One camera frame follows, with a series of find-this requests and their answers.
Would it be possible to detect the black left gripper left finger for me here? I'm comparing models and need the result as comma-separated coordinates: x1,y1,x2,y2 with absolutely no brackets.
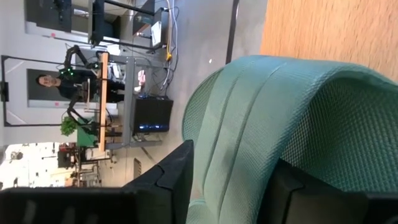
0,139,195,224

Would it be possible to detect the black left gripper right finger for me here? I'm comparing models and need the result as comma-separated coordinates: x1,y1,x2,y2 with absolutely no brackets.
257,158,398,224

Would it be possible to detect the green rubber slide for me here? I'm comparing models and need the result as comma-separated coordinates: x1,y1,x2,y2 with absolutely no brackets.
182,55,398,224

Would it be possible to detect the green background box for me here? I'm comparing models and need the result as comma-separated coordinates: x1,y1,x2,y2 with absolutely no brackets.
76,117,96,147

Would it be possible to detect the wooden background workbench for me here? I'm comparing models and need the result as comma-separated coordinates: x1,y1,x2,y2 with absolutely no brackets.
98,52,164,152

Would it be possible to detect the green background plant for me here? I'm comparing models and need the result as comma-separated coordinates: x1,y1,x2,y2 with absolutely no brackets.
60,116,78,137

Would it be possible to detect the black computer tower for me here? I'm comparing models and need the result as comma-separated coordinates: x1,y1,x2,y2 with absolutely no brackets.
131,95,174,135

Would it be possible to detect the person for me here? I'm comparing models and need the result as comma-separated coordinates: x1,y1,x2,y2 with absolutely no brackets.
35,73,125,104

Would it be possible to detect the black metal rack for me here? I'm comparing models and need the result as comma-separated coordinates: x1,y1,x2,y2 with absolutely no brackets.
88,0,170,52

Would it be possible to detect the black background rig frame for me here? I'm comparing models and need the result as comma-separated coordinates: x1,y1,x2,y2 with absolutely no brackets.
0,55,103,128

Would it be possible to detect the grey hanging cable bundle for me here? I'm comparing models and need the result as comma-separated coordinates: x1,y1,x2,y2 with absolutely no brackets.
164,0,180,91

